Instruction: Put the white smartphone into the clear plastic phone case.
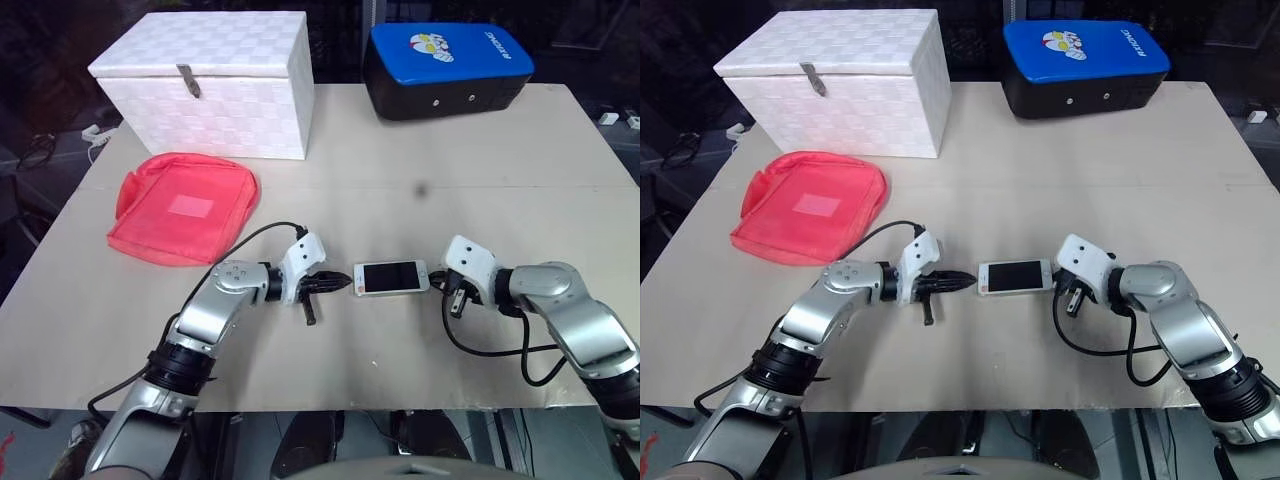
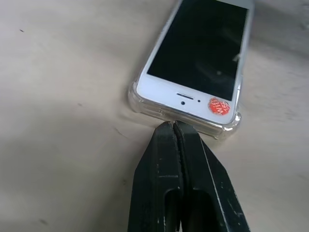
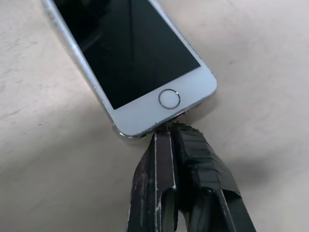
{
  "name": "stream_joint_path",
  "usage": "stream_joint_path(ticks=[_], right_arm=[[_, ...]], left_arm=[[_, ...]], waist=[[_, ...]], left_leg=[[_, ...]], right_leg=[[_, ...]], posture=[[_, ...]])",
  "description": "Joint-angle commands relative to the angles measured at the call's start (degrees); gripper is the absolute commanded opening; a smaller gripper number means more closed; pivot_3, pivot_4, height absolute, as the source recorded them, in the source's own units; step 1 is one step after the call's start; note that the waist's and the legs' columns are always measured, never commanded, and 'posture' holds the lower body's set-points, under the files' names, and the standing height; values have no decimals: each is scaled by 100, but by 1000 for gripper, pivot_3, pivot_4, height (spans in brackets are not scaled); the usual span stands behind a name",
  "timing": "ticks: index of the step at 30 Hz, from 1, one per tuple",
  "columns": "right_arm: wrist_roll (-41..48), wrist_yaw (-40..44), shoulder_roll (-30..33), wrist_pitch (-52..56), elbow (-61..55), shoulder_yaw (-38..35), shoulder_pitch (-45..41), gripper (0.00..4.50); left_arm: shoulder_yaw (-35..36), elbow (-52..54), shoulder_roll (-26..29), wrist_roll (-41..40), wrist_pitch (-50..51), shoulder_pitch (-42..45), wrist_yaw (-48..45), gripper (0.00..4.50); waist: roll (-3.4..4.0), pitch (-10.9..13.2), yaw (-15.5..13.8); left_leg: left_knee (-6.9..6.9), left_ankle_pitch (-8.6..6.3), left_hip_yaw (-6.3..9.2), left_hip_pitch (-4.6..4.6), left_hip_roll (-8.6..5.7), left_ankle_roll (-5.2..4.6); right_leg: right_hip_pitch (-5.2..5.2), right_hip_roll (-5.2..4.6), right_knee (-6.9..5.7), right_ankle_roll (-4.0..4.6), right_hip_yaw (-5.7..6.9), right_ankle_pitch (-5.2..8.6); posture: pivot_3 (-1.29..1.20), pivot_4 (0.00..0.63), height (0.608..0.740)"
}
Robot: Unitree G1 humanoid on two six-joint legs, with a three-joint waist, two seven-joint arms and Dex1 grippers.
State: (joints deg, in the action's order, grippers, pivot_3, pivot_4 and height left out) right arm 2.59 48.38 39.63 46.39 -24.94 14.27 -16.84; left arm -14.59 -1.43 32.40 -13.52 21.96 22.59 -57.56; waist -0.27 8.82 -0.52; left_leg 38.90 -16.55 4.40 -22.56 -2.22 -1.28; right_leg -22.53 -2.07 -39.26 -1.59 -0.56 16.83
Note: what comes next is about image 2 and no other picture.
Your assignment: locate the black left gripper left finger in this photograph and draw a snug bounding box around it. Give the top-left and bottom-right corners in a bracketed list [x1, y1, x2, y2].
[126, 121, 186, 232]

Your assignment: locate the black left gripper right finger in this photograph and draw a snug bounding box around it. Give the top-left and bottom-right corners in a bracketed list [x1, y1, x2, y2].
[173, 120, 247, 232]

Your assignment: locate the white smartphone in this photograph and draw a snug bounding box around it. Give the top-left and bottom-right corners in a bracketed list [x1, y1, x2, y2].
[127, 0, 256, 140]
[136, 0, 255, 125]

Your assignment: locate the round orange sticker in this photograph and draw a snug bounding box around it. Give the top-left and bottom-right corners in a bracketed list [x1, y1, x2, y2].
[208, 97, 230, 117]

